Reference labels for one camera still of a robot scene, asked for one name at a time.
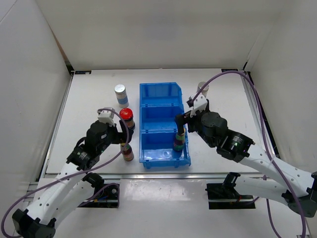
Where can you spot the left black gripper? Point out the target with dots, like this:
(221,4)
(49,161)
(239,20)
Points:
(122,138)

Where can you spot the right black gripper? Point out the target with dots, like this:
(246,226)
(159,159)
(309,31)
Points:
(181,120)

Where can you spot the yellow-cap sauce bottle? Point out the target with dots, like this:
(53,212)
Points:
(179,142)
(126,151)

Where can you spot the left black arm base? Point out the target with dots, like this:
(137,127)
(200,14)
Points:
(106,195)

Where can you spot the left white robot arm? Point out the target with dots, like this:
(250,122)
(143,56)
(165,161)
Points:
(75,184)

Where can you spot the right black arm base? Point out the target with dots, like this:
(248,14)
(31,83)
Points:
(223,195)

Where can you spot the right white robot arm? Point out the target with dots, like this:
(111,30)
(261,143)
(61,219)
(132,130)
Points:
(293,187)

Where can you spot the left red-lid sauce jar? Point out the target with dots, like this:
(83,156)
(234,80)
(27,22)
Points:
(127,115)

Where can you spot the blue plastic divided bin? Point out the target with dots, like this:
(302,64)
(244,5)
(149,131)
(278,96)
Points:
(159,104)

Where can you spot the right white shaker silver cap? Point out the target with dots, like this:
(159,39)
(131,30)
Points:
(204,89)

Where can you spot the white shaker silver cap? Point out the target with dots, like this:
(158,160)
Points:
(121,95)
(204,89)

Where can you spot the left white shaker silver cap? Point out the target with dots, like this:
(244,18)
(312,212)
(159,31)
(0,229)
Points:
(121,95)

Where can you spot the right black corner label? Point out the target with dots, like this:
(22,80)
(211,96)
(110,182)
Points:
(228,69)

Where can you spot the black corner label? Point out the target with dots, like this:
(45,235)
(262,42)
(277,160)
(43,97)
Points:
(228,69)
(83,72)

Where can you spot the left black corner label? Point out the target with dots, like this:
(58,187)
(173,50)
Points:
(83,72)

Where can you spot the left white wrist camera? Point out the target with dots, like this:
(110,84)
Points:
(106,115)

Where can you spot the front aluminium rail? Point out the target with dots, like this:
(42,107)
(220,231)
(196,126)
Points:
(163,176)

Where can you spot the left aluminium side rail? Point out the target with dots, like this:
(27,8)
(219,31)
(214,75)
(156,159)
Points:
(45,163)

